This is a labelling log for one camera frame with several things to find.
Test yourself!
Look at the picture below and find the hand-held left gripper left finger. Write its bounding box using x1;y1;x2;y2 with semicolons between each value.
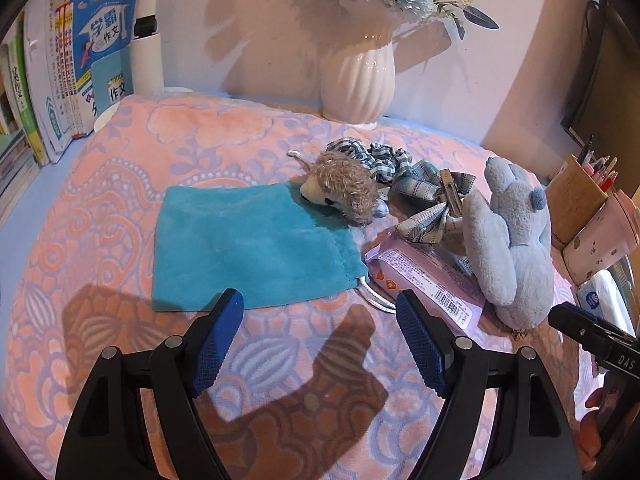
56;288;246;480

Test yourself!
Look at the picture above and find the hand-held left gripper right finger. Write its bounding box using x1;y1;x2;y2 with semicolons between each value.
395;290;583;480

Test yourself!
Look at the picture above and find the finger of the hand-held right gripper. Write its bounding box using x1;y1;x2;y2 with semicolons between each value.
547;302;631;356

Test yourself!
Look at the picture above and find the teal drawstring pouch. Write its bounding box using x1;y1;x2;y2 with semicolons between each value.
151;182;396;317

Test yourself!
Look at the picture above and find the person's right hand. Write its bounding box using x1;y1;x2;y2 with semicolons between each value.
577;387;608;461

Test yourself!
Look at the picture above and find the white tissue pack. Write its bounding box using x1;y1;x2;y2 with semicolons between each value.
575;267;631;321

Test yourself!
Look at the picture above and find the purple wipes packet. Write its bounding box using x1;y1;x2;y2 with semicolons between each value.
362;230;486;331

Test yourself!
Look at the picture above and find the pink spotted cup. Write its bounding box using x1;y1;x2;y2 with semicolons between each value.
562;190;640;286

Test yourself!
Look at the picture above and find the grey plush mouse toy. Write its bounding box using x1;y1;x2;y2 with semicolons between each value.
462;156;556;331

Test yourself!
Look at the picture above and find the wooden pen holder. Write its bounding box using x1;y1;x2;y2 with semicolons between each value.
545;135;621;251

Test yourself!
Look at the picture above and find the plaid hair bow clip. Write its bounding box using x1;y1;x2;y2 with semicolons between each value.
390;160;476;246

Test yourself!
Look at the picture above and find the pink patterned blanket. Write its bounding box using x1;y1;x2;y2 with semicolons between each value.
0;92;601;480

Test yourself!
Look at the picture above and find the brown hedgehog plush toy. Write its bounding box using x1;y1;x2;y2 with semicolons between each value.
300;152;388;226

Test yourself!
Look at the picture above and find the white ribbed vase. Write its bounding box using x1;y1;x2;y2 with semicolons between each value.
320;35;396;128

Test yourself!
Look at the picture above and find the light blue booklet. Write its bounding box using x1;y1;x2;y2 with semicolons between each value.
91;50;132;116

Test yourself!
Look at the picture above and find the row of books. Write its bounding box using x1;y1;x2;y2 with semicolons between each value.
0;0;141;211

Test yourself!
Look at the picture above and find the white desk lamp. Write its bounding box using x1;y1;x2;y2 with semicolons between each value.
95;0;193;133

